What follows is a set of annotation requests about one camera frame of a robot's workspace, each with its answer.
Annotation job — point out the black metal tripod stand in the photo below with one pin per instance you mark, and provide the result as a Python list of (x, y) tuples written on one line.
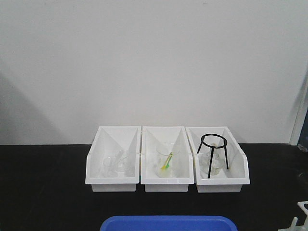
[(215, 141)]

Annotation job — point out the glass flask in right bin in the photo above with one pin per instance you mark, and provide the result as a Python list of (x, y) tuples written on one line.
[(208, 164)]

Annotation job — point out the blue-grey pegboard drying rack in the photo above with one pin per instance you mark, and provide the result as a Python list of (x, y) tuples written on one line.
[(303, 139)]

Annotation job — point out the left white storage bin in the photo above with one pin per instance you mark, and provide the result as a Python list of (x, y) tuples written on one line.
[(107, 142)]

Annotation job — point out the right white storage bin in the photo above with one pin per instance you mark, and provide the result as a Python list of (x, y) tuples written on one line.
[(228, 180)]

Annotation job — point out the white test tube rack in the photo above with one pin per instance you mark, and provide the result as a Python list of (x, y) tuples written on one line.
[(299, 224)]

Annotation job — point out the glassware in left bin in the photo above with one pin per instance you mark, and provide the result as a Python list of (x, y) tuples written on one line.
[(122, 164)]

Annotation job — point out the blue plastic tray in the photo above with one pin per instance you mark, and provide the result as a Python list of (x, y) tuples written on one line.
[(168, 223)]

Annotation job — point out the middle white storage bin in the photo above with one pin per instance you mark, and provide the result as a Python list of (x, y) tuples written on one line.
[(151, 137)]

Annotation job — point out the clear beaker in middle bin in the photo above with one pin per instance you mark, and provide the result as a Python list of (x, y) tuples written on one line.
[(162, 152)]

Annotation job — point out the white storage bin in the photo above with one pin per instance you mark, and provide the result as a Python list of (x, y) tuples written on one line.
[(228, 180), (151, 137), (107, 142)]

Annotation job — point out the yellow plastic spatula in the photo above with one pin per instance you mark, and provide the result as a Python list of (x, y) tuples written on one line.
[(163, 167)]

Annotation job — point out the green plastic spatula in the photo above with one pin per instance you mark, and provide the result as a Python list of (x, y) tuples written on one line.
[(168, 160)]

